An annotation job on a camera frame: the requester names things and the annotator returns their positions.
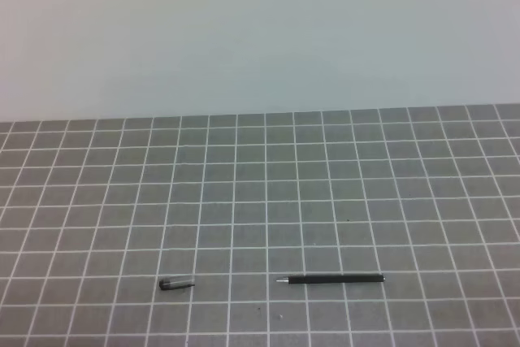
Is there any black pen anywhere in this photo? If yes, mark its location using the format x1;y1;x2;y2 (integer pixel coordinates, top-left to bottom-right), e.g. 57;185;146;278
276;273;385;284

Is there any clear pen cap black tip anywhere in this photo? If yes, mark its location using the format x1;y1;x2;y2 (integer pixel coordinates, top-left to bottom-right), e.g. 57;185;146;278
158;275;195;291

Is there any grey grid tablecloth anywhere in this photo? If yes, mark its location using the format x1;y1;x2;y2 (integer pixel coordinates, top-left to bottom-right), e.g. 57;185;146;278
1;104;519;346

